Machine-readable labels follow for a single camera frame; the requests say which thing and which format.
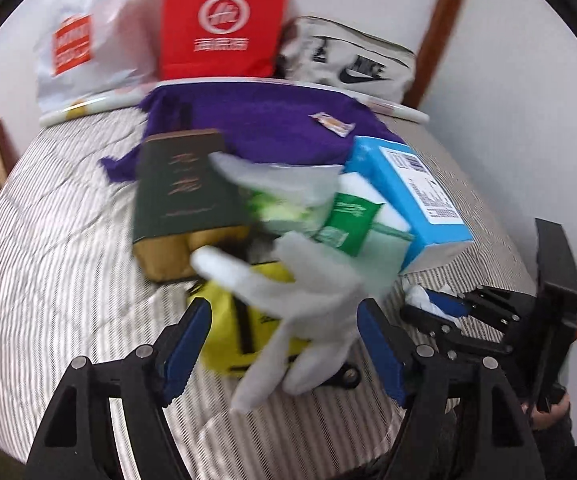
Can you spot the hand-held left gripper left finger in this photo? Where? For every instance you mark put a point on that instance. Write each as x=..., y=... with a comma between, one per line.
x=188, y=340

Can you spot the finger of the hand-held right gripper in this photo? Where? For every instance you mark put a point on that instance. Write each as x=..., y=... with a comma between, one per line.
x=446, y=303
x=433, y=327

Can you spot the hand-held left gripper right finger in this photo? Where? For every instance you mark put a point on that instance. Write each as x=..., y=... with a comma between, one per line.
x=378, y=345

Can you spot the small white cloth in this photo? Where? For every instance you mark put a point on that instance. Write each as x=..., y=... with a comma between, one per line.
x=416, y=296

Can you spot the white glove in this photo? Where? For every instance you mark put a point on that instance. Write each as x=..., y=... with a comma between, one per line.
x=308, y=280

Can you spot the clear pouch with green packet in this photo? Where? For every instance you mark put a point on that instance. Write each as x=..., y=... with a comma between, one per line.
x=278, y=185

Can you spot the person's right forearm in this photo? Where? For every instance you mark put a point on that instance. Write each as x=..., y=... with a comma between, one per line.
x=576, y=447

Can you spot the person's right hand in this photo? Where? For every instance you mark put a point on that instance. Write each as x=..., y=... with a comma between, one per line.
x=551, y=412

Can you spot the blue cardboard box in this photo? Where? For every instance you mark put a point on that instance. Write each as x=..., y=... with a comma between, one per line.
x=443, y=245

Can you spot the mint green cloth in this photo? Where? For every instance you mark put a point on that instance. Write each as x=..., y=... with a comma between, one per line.
x=381, y=255

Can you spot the dark green book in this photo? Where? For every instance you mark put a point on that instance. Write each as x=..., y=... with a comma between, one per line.
x=178, y=190

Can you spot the small snack packet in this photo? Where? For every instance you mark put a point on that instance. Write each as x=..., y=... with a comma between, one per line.
x=331, y=123

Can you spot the purple towel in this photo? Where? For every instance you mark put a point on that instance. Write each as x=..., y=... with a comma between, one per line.
x=268, y=120

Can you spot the grey waist bag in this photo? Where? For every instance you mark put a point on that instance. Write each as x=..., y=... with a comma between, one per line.
x=308, y=65

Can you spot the red paper bag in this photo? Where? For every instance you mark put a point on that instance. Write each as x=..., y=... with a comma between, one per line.
x=183, y=20

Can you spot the white plastic bag orange label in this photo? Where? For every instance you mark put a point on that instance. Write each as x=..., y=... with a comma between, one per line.
x=113, y=25

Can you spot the wooden door frame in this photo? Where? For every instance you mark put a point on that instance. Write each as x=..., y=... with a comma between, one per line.
x=443, y=10

